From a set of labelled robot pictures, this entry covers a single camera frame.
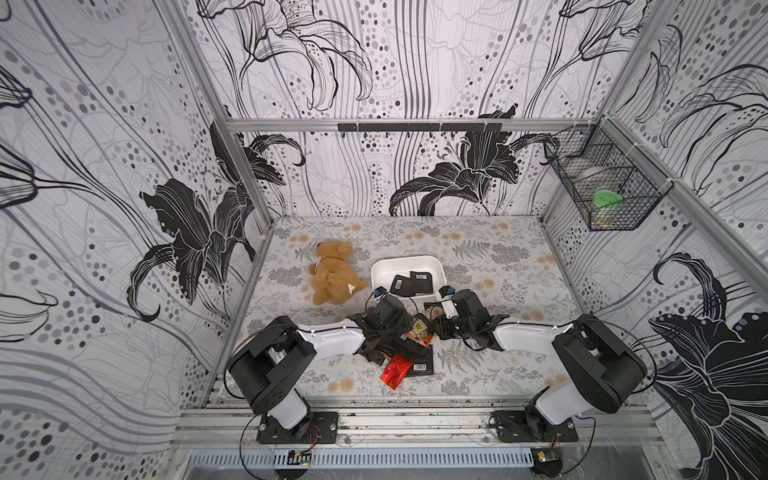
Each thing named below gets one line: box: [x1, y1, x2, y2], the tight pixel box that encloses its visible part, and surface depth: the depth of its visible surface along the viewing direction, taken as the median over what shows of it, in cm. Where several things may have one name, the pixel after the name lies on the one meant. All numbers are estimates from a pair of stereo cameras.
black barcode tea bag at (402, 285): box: [390, 274, 416, 296], surface depth 101 cm
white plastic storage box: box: [371, 256, 447, 298], surface depth 103 cm
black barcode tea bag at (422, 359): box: [408, 340, 434, 377], surface depth 85 cm
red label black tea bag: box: [410, 271, 433, 293], surface depth 102 cm
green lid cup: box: [593, 190, 624, 207], surface depth 81 cm
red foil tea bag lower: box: [380, 353, 414, 391], surface depth 82 cm
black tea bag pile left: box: [358, 326, 423, 366], surface depth 85 cm
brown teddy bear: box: [308, 240, 368, 305], surface depth 95 cm
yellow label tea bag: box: [412, 319, 428, 340], surface depth 90 cm
